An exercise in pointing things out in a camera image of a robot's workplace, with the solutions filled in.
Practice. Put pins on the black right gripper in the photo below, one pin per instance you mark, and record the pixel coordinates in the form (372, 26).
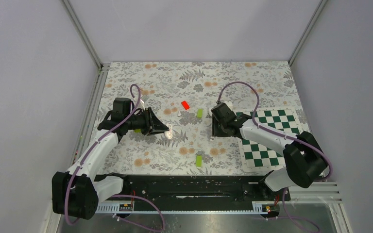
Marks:
(215, 131)

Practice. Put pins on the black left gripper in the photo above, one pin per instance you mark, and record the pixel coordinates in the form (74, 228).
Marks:
(153, 124)

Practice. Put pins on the white oval earbud charging case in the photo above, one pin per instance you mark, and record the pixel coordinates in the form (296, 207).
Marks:
(169, 133)

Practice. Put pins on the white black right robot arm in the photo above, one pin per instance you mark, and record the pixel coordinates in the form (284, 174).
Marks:
(304, 159)

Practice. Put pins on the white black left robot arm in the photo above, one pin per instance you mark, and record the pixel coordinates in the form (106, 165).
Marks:
(75, 192)

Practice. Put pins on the green toy brick upper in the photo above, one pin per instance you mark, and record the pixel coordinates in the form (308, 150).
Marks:
(199, 113)

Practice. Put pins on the green toy brick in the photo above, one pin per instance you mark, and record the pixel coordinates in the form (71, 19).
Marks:
(199, 161)
(199, 113)

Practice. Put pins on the red toy brick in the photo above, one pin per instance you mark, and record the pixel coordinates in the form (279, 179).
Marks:
(185, 105)

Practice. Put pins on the floral patterned table mat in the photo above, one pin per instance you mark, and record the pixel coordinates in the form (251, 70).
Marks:
(248, 85)

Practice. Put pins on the green toy brick lower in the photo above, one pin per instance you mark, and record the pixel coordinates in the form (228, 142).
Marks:
(199, 161)

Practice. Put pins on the green white checkerboard mat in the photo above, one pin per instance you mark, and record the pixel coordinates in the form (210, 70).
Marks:
(260, 159)

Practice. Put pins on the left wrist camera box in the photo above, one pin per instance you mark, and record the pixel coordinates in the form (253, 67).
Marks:
(143, 99)

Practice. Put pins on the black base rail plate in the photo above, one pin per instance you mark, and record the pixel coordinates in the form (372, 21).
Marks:
(198, 193)

